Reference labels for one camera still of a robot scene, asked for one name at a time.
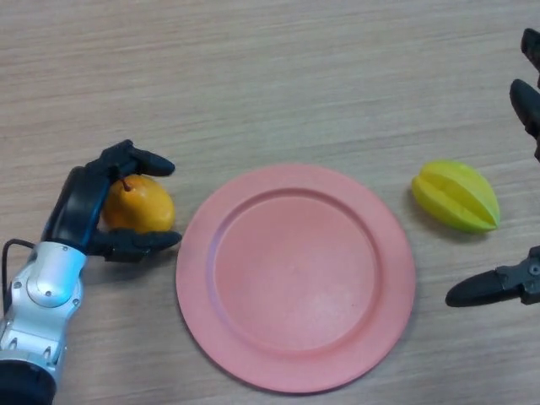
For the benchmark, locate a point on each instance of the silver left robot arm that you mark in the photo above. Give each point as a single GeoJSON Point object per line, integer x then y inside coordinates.
{"type": "Point", "coordinates": [46, 287]}

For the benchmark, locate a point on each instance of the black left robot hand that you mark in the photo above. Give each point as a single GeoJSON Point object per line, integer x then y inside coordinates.
{"type": "Point", "coordinates": [76, 202]}

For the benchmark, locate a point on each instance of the yellow-green starfruit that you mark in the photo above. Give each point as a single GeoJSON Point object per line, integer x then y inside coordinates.
{"type": "Point", "coordinates": [457, 196]}

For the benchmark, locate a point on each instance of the yellow pear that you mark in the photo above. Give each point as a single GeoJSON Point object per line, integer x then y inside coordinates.
{"type": "Point", "coordinates": [143, 206]}

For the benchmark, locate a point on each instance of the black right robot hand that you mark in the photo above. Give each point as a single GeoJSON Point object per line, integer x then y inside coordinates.
{"type": "Point", "coordinates": [485, 289]}

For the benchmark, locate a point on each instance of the pink round plate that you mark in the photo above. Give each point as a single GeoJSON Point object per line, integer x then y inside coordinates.
{"type": "Point", "coordinates": [295, 282]}

